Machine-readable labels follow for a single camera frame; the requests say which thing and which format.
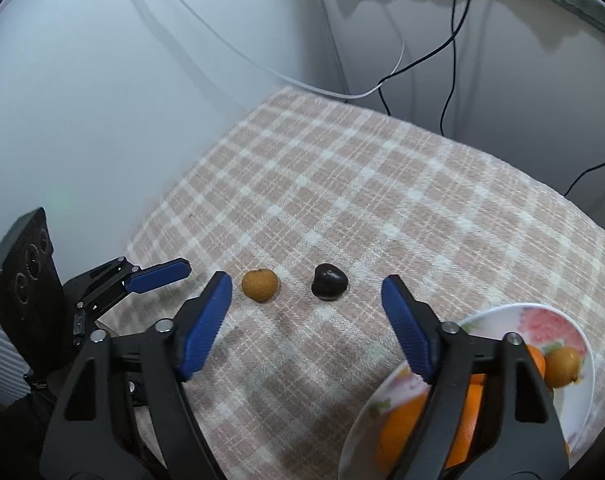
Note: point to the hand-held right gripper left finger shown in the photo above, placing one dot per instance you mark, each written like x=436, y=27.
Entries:
x=207, y=330

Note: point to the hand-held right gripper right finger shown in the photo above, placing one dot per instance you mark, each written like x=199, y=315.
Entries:
x=407, y=330

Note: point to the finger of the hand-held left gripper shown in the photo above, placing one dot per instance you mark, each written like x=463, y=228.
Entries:
x=157, y=275

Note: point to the dark cherry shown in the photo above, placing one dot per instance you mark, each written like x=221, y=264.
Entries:
x=329, y=282

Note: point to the large orange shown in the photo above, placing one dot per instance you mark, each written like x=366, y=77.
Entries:
x=402, y=427

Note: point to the white floral plate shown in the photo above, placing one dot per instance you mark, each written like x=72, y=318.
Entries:
x=532, y=322

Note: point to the small orange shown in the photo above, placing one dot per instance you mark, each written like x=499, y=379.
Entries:
x=535, y=360

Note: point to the pink plaid blanket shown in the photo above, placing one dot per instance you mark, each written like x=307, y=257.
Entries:
x=357, y=200

